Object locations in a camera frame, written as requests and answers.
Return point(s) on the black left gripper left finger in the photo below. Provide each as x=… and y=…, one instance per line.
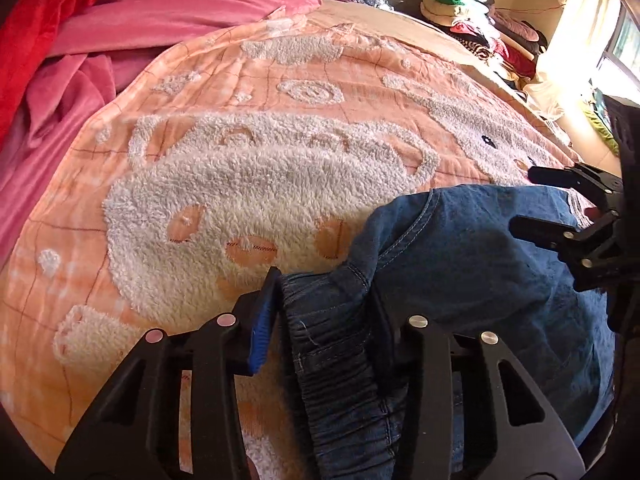
x=169, y=409

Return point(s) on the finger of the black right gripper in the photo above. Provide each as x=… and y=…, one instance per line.
x=592, y=255
x=600, y=187

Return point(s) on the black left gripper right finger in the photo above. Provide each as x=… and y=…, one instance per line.
x=471, y=411

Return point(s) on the blue denim pants lace hem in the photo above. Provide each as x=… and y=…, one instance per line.
x=447, y=255

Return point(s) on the green windowsill cloth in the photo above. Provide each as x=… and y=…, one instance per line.
x=595, y=111

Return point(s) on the pile of folded clothes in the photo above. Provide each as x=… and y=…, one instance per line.
x=509, y=46

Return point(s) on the cream window curtain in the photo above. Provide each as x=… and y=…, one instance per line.
x=563, y=71

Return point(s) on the orange bear pattern blanket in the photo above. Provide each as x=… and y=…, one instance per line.
x=256, y=146

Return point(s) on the red floral blanket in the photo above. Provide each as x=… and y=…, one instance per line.
x=27, y=35

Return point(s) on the pink velvet quilt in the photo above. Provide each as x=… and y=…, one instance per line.
x=96, y=55

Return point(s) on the window with black frame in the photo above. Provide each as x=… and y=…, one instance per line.
x=618, y=69

